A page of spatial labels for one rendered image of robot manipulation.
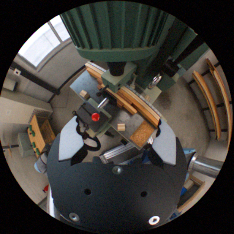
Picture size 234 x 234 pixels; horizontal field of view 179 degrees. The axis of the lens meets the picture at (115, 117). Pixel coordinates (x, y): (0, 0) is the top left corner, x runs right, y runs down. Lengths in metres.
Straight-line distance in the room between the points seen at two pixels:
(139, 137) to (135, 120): 0.09
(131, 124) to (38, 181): 3.00
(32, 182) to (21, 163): 0.64
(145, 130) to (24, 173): 3.06
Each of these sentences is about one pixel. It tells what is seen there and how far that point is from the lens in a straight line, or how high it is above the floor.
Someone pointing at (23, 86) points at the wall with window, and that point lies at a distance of 1.75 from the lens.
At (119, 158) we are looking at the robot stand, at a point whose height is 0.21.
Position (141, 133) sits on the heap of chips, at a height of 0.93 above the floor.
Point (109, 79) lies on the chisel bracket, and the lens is 0.27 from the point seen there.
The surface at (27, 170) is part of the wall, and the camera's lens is 3.04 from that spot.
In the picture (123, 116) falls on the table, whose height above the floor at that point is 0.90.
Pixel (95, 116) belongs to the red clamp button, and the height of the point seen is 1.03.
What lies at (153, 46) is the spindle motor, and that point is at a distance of 0.16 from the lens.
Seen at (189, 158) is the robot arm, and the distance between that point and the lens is 0.49.
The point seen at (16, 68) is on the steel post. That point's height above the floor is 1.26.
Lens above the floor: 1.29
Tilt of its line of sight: 84 degrees down
